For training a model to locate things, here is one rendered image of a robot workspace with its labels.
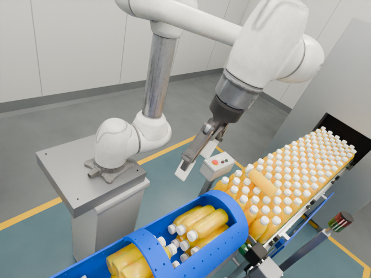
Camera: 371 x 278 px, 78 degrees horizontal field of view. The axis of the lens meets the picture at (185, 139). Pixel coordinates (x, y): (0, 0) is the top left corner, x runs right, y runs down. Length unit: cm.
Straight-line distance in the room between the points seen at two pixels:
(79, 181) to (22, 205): 134
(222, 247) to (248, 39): 77
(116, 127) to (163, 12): 54
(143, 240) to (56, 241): 145
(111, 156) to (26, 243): 135
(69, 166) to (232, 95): 95
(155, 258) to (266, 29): 71
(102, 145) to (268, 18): 84
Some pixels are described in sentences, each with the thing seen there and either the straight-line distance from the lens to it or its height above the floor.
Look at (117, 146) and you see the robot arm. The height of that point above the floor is 128.
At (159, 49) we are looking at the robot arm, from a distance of 99.
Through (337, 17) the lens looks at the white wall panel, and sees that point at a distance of 519.
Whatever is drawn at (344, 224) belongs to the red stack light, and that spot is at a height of 123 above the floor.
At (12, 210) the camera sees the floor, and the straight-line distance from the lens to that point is 248.
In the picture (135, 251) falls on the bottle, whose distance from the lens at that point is 93.
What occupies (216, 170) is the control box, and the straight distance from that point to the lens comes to 137.
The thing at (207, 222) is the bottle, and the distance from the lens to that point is 101.
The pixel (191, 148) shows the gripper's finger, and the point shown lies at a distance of 50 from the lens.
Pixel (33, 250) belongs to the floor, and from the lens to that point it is 225.
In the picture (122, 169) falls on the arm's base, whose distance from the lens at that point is 121.
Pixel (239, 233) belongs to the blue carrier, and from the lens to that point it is 106.
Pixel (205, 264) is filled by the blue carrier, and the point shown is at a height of 117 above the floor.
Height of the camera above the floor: 199
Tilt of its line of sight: 37 degrees down
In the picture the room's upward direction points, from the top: 20 degrees clockwise
